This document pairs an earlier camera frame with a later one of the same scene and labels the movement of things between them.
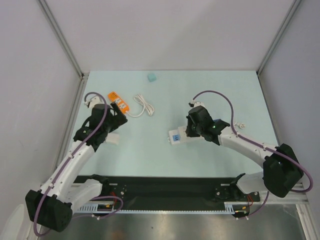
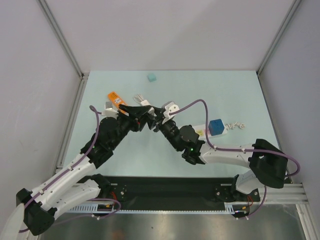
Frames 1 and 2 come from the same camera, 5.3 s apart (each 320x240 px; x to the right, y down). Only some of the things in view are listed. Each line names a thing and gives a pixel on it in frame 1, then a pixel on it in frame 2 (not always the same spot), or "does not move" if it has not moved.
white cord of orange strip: (148, 107) does not move
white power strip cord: (242, 125) does not move
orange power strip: (114, 97) does not move
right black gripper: (191, 127) to (160, 121)
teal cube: (151, 77) does not move
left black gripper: (118, 120) to (138, 124)
